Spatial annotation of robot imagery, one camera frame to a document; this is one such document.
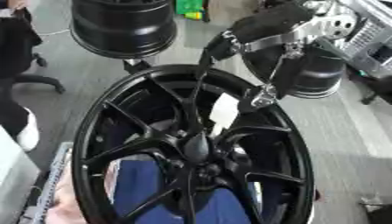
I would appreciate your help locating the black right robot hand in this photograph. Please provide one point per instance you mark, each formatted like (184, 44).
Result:
(268, 23)

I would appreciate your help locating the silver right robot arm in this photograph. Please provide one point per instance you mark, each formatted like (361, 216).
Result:
(368, 32)

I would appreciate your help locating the black wheel rim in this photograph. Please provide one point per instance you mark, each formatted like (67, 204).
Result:
(122, 29)
(321, 75)

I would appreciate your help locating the black wheel stand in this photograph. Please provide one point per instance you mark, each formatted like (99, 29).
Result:
(137, 65)

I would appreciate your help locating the large black spoked wheel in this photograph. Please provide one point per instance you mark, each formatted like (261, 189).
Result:
(86, 151)

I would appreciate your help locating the green and yellow object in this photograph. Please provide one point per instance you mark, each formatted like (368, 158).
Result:
(189, 7)

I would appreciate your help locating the black stand base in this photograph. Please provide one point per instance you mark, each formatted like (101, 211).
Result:
(375, 87)

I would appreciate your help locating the person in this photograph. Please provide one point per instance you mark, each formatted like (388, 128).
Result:
(13, 52)

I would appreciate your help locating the silver metal rail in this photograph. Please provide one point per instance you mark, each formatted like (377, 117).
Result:
(51, 186)

